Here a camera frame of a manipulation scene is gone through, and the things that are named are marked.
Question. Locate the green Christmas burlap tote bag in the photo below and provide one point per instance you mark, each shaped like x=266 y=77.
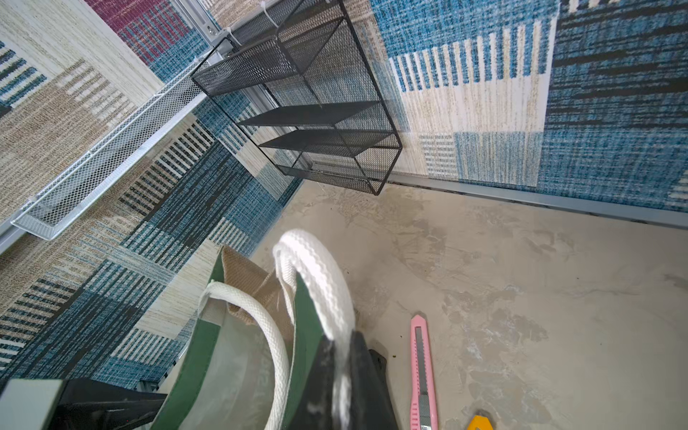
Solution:
x=237 y=373

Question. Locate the yellow utility knife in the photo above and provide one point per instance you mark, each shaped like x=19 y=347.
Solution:
x=480 y=421

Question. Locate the pink utility knife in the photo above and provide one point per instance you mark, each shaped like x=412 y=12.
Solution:
x=423 y=408

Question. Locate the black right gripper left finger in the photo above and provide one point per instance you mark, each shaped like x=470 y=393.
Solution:
x=88 y=404

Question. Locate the white wire mesh tray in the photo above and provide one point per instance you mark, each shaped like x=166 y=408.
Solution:
x=57 y=206

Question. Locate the black wire mesh shelf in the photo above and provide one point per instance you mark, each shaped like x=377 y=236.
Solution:
x=331 y=122

